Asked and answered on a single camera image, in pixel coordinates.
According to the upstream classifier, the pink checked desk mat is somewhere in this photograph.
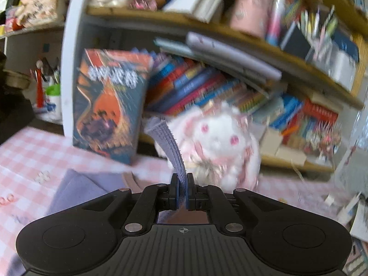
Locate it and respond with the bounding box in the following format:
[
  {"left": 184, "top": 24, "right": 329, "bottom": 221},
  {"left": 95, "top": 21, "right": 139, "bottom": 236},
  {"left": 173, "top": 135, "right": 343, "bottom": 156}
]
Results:
[{"left": 0, "top": 126, "right": 368, "bottom": 276}]

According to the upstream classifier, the white wooden bookshelf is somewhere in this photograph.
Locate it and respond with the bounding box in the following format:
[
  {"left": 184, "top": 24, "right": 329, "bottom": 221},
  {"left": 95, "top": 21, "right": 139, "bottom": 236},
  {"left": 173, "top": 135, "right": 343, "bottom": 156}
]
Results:
[{"left": 0, "top": 0, "right": 368, "bottom": 176}]

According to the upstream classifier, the bundle of pens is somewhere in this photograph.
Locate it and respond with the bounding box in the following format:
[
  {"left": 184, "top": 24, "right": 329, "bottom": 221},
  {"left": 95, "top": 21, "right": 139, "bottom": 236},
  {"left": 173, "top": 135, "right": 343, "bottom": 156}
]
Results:
[{"left": 34, "top": 57, "right": 61, "bottom": 85}]

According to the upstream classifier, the paper flower bouquet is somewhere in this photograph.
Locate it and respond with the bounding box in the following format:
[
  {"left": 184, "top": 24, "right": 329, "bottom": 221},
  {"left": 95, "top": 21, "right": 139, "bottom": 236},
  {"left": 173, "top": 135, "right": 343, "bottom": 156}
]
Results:
[{"left": 305, "top": 122, "right": 342, "bottom": 156}]

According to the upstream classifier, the purple knit sweater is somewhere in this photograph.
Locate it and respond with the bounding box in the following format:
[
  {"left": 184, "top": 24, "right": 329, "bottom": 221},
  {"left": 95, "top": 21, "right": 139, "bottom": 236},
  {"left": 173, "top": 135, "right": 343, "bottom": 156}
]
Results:
[{"left": 7, "top": 116, "right": 189, "bottom": 276}]

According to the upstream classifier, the white tablet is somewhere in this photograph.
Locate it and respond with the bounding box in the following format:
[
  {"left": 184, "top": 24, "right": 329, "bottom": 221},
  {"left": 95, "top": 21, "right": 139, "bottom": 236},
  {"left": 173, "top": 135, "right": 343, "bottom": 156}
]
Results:
[{"left": 185, "top": 32, "right": 283, "bottom": 81}]

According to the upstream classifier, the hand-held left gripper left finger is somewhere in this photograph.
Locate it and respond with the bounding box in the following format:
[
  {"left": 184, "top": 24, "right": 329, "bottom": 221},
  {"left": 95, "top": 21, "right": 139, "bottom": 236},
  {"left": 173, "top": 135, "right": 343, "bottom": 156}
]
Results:
[{"left": 47, "top": 173, "right": 181, "bottom": 235}]

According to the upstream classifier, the row of colourful books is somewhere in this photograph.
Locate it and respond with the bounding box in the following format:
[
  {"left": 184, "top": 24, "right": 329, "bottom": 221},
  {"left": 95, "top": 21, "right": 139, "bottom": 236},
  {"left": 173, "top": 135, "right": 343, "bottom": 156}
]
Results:
[{"left": 144, "top": 53, "right": 340, "bottom": 153}]

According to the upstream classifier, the pink patterned box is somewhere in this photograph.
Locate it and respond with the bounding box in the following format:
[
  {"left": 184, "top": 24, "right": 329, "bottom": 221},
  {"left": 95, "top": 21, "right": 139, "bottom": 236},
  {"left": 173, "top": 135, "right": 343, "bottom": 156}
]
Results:
[{"left": 228, "top": 0, "right": 278, "bottom": 39}]

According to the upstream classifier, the pink floral pouch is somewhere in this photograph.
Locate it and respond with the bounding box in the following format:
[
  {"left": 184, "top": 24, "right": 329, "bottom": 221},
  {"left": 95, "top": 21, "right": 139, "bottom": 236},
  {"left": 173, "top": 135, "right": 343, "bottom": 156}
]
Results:
[{"left": 13, "top": 0, "right": 71, "bottom": 31}]

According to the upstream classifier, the white green pen jar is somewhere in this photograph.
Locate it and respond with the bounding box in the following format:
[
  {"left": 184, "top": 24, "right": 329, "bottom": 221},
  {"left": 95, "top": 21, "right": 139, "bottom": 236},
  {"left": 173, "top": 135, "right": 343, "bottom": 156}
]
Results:
[{"left": 45, "top": 83, "right": 62, "bottom": 121}]

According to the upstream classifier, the black box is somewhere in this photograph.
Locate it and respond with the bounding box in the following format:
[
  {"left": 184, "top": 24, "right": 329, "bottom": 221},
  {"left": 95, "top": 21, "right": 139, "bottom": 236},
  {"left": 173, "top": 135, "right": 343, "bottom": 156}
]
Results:
[{"left": 280, "top": 21, "right": 314, "bottom": 61}]

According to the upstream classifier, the stack of white booklets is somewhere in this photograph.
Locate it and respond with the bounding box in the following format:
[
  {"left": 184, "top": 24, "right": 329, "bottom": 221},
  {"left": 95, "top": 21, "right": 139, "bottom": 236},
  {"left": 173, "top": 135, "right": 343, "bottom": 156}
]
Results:
[{"left": 161, "top": 0, "right": 245, "bottom": 23}]

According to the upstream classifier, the white pink bunny plush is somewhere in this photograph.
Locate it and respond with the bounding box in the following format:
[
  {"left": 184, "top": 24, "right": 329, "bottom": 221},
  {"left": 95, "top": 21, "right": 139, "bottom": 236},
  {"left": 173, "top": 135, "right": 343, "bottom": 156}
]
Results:
[{"left": 154, "top": 101, "right": 262, "bottom": 192}]

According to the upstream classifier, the dark dragon cover book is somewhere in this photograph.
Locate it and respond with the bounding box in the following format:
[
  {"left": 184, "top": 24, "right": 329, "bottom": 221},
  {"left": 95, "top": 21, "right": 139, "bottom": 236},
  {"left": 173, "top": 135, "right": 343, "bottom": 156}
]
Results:
[{"left": 72, "top": 48, "right": 154, "bottom": 166}]

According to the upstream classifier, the red tassel charm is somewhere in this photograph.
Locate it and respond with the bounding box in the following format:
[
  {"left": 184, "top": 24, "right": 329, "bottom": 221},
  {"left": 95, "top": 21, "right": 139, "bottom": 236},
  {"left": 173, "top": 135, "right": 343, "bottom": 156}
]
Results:
[{"left": 30, "top": 67, "right": 46, "bottom": 108}]

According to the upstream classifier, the clear plastic folder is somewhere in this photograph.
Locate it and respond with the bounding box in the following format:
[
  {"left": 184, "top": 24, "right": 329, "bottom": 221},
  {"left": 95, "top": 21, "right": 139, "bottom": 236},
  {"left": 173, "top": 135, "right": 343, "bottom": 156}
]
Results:
[{"left": 333, "top": 112, "right": 368, "bottom": 202}]

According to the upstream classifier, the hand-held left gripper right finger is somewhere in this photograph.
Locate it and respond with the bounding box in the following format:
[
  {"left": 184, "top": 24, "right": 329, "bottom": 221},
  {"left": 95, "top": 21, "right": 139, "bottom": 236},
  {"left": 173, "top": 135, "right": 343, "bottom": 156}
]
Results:
[{"left": 185, "top": 172, "right": 299, "bottom": 234}]

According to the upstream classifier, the beige cardboard box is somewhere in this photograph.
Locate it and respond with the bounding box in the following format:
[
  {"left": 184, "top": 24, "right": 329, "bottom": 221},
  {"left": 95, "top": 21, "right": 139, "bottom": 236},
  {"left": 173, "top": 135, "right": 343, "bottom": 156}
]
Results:
[{"left": 260, "top": 126, "right": 308, "bottom": 164}]

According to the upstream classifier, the mauve brown garment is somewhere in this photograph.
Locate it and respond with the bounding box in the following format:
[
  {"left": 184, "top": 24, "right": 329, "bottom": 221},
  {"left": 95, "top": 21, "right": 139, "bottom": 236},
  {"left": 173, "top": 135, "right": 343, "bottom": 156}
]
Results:
[{"left": 122, "top": 171, "right": 211, "bottom": 225}]

